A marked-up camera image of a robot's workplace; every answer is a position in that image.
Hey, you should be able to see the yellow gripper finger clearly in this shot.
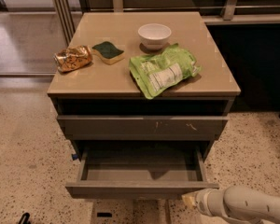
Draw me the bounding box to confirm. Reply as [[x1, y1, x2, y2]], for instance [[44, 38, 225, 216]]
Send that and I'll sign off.
[[182, 193, 196, 208]]

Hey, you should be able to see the grey drawer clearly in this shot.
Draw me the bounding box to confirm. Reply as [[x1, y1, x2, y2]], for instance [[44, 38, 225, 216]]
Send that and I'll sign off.
[[57, 115, 228, 141], [65, 147, 218, 200]]

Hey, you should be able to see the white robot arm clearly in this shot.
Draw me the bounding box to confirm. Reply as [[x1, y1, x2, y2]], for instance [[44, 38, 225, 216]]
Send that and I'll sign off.
[[182, 186, 280, 224]]

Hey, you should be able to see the grey drawer cabinet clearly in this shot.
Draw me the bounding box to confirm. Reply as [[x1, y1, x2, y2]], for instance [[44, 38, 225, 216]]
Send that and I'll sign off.
[[48, 12, 240, 154]]

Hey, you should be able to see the grey top drawer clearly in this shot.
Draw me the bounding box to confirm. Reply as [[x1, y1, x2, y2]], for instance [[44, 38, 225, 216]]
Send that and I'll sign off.
[[57, 115, 228, 141]]

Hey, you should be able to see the green snack bag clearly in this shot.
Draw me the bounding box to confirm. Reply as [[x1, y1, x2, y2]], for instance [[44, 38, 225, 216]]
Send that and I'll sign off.
[[129, 44, 201, 99]]

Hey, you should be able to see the black object bottom left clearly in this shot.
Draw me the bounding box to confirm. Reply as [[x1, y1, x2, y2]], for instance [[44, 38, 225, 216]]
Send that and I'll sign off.
[[18, 213, 31, 224]]

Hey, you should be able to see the green yellow sponge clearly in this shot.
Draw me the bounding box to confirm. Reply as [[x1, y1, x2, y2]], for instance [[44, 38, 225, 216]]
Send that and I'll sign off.
[[91, 41, 124, 64]]

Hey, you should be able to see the white bowl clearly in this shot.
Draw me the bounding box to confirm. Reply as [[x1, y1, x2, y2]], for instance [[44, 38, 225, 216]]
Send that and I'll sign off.
[[138, 23, 172, 50]]

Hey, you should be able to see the metal shelf frame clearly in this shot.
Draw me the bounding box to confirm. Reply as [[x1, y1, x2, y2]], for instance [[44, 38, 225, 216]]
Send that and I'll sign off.
[[52, 0, 280, 41]]

